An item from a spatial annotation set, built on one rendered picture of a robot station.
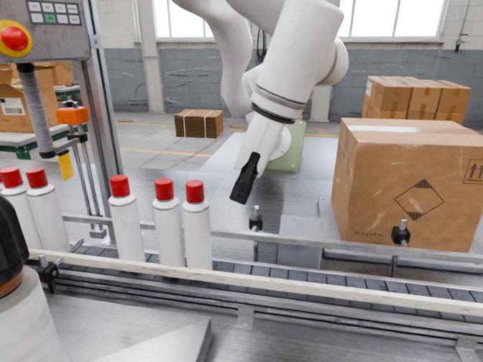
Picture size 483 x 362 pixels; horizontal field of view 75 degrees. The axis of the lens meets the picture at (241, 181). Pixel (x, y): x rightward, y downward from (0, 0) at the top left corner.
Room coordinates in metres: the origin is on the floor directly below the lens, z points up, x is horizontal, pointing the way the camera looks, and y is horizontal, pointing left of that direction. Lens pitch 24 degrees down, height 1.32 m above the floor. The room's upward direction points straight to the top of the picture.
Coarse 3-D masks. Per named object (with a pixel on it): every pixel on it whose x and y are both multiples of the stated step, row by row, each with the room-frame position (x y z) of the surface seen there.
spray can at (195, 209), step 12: (192, 180) 0.53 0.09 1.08; (192, 192) 0.51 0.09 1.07; (192, 204) 0.51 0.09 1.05; (204, 204) 0.52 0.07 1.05; (192, 216) 0.50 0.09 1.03; (204, 216) 0.51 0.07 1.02; (192, 228) 0.50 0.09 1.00; (204, 228) 0.51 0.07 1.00; (192, 240) 0.50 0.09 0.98; (204, 240) 0.51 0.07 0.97; (192, 252) 0.50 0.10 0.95; (204, 252) 0.50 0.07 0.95; (192, 264) 0.50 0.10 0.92; (204, 264) 0.50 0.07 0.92
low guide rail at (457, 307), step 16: (32, 256) 0.55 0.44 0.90; (48, 256) 0.54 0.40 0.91; (64, 256) 0.53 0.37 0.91; (80, 256) 0.53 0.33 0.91; (96, 256) 0.53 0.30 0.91; (144, 272) 0.50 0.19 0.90; (160, 272) 0.50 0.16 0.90; (176, 272) 0.49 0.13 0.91; (192, 272) 0.48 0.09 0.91; (208, 272) 0.48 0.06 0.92; (224, 272) 0.48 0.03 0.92; (272, 288) 0.46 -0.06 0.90; (288, 288) 0.45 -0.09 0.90; (304, 288) 0.45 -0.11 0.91; (320, 288) 0.44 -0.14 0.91; (336, 288) 0.44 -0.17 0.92; (352, 288) 0.44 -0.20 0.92; (384, 304) 0.42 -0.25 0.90; (400, 304) 0.42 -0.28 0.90; (416, 304) 0.41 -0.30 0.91; (432, 304) 0.41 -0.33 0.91; (448, 304) 0.40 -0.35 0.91; (464, 304) 0.40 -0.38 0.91; (480, 304) 0.40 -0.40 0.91
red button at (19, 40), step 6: (6, 30) 0.57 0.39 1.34; (12, 30) 0.58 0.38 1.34; (18, 30) 0.58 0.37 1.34; (6, 36) 0.57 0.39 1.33; (12, 36) 0.57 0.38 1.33; (18, 36) 0.58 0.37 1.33; (24, 36) 0.59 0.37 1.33; (6, 42) 0.57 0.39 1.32; (12, 42) 0.57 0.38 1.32; (18, 42) 0.58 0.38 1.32; (24, 42) 0.59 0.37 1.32; (12, 48) 0.58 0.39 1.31; (18, 48) 0.58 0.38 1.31; (24, 48) 0.59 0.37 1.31
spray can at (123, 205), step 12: (120, 180) 0.54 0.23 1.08; (120, 192) 0.53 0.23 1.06; (120, 204) 0.52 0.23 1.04; (132, 204) 0.54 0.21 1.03; (120, 216) 0.52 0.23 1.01; (132, 216) 0.53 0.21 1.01; (120, 228) 0.52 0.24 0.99; (132, 228) 0.53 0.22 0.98; (120, 240) 0.52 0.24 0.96; (132, 240) 0.53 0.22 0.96; (120, 252) 0.53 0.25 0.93; (132, 252) 0.53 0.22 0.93
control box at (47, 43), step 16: (0, 0) 0.60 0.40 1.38; (16, 0) 0.61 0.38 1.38; (48, 0) 0.65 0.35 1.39; (64, 0) 0.67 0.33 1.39; (80, 0) 0.69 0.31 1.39; (0, 16) 0.59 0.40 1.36; (16, 16) 0.61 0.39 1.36; (80, 16) 0.69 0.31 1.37; (0, 32) 0.59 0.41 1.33; (32, 32) 0.62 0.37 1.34; (48, 32) 0.64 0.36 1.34; (64, 32) 0.66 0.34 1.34; (80, 32) 0.68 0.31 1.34; (0, 48) 0.58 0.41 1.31; (32, 48) 0.62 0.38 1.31; (48, 48) 0.64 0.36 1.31; (64, 48) 0.66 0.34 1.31; (80, 48) 0.68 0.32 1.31
